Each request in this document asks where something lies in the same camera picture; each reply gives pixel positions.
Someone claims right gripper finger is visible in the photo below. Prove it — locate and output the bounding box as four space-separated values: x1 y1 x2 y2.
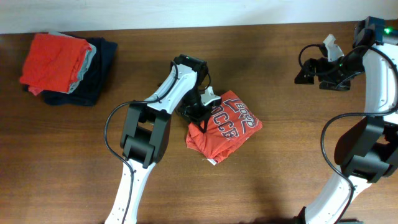
319 81 351 91
294 69 314 85

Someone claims orange-red t-shirt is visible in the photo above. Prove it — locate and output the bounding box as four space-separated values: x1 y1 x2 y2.
185 90 262 166

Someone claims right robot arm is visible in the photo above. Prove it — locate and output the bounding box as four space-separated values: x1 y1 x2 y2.
294 16 397 224

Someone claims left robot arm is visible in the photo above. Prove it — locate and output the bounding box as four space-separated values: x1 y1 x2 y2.
105 54 221 223

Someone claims folded dark navy garment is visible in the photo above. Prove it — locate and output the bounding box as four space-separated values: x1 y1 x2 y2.
38 37 118 106

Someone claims folded grey shirt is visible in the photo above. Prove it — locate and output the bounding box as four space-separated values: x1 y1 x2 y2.
43 34 93 93

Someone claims folded red-orange shirt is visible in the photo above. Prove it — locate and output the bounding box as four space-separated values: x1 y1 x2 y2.
19 33 96 95

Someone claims left black cable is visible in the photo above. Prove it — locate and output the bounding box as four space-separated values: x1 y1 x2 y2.
103 60 212 224

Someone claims black cable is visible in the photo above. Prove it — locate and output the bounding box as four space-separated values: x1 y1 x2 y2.
297 43 398 224
103 60 212 224

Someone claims right black cable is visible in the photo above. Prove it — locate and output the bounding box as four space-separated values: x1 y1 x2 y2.
297 43 398 224

